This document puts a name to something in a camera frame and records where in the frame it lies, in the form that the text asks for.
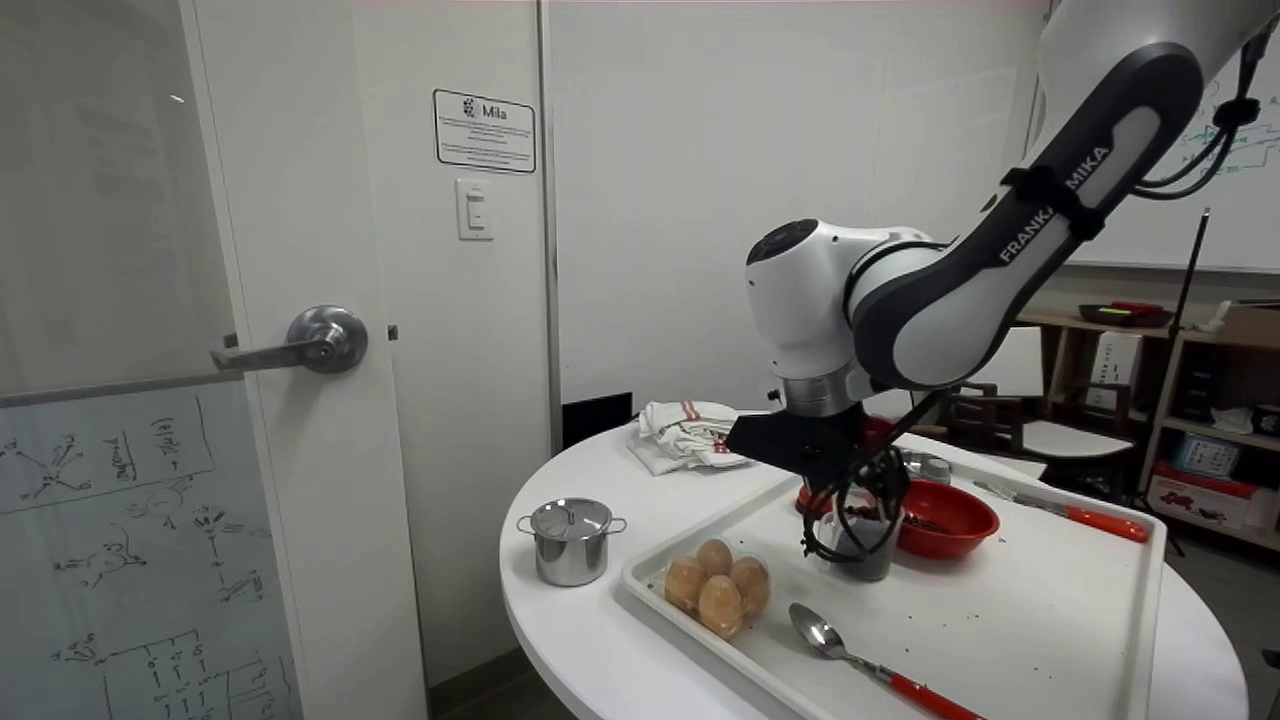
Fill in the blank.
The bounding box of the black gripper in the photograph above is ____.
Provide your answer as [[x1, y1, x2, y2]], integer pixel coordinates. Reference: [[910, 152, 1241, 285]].
[[722, 402, 917, 564]]

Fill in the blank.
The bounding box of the grey metal cup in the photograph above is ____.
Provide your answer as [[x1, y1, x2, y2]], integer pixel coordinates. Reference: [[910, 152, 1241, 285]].
[[812, 494, 903, 590]]

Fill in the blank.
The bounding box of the small metal bowl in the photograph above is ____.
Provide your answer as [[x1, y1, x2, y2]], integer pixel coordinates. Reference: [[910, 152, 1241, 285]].
[[903, 449, 961, 485]]

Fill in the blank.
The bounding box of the red plastic bowl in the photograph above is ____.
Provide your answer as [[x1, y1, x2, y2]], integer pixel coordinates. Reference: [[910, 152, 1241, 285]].
[[891, 478, 1005, 564]]

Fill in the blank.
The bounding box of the red plastic cup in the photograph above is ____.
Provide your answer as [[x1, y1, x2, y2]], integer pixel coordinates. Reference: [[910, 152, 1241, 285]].
[[862, 414, 903, 456]]

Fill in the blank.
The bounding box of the white cloth with red stripes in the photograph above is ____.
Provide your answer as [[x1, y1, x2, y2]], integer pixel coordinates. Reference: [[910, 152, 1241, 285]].
[[626, 397, 752, 479]]

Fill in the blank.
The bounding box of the white plastic tray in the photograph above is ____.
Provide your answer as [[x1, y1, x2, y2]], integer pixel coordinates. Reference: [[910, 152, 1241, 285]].
[[613, 451, 1173, 720]]

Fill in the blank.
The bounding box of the chair with white back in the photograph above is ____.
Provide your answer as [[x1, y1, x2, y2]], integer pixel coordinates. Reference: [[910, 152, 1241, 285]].
[[953, 320, 1051, 451]]

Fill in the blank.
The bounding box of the white chair seat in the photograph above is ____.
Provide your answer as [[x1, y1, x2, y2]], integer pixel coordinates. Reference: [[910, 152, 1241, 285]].
[[1017, 416, 1142, 464]]

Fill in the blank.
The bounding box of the steel pot lid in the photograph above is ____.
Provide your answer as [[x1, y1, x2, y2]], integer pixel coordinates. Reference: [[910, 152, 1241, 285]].
[[525, 495, 619, 540]]

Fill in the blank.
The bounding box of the small steel pot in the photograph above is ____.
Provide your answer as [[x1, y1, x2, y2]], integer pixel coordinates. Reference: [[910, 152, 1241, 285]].
[[517, 513, 632, 592]]

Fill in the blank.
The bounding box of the red flat object on shelf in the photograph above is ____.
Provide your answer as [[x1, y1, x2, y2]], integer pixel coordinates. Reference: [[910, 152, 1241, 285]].
[[1078, 300, 1173, 333]]

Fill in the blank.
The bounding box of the red and white box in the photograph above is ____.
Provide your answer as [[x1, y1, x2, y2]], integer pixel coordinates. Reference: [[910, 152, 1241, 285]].
[[1143, 460, 1280, 551]]

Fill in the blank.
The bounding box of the wooden shelf unit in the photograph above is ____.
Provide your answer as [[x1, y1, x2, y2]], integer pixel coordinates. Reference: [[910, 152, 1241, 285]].
[[994, 296, 1280, 551]]

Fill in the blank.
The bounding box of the black thin pole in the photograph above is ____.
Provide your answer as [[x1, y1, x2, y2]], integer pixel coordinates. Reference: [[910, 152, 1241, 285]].
[[1138, 211, 1213, 502]]

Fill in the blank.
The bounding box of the white door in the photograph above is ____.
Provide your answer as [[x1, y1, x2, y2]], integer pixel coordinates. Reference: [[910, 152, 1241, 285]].
[[176, 0, 561, 720]]

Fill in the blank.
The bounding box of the brown cardboard box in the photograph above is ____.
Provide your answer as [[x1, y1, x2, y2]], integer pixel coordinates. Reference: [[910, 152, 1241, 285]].
[[1200, 296, 1280, 351]]

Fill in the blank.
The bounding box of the white paper door sign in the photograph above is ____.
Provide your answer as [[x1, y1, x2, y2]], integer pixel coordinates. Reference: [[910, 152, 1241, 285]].
[[428, 86, 540, 175]]

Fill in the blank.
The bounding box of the whiteboard panel with scribbles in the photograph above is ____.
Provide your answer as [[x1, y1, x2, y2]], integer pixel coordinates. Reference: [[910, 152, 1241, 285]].
[[0, 377, 304, 720]]

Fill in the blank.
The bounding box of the metal spoon with red handle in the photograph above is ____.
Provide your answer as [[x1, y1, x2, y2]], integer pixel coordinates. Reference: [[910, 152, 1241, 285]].
[[784, 600, 990, 720]]

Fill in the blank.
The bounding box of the metal utensil with red handle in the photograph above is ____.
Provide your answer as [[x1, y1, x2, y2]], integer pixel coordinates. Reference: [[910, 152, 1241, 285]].
[[961, 469, 1156, 549]]

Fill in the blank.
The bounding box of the black box by wall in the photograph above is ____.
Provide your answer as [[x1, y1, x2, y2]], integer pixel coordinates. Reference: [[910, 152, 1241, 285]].
[[561, 387, 640, 451]]

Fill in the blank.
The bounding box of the white light switch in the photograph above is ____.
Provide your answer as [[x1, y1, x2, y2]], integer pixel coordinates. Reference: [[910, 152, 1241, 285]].
[[453, 180, 497, 246]]

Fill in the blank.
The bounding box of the silver door lever handle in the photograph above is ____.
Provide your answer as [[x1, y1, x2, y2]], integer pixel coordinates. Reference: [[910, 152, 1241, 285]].
[[210, 305, 374, 377]]

